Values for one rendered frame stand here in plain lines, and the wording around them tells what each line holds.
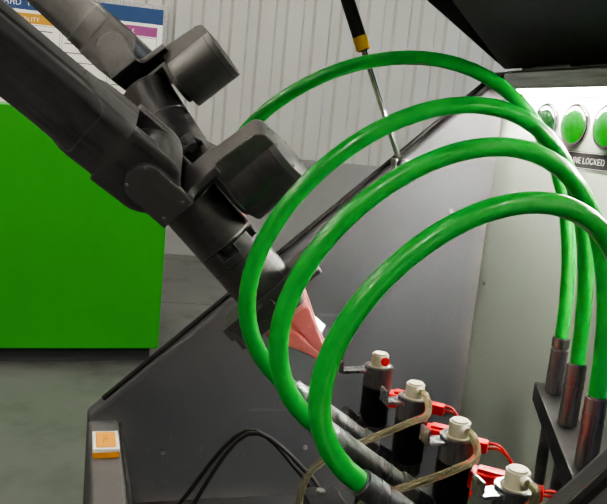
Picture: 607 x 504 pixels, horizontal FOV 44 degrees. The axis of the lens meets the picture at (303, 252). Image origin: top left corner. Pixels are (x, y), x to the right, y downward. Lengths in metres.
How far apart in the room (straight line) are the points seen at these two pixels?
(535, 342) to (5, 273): 3.30
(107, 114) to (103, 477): 0.43
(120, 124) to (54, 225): 3.35
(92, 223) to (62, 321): 0.53
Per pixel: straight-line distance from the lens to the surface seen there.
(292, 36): 7.23
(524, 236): 1.03
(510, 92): 0.78
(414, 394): 0.66
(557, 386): 0.83
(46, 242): 3.98
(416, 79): 7.47
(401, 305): 1.08
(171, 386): 1.02
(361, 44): 1.01
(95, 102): 0.62
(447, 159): 0.53
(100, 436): 0.95
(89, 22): 0.93
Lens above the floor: 1.35
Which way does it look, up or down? 10 degrees down
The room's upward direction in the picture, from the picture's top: 6 degrees clockwise
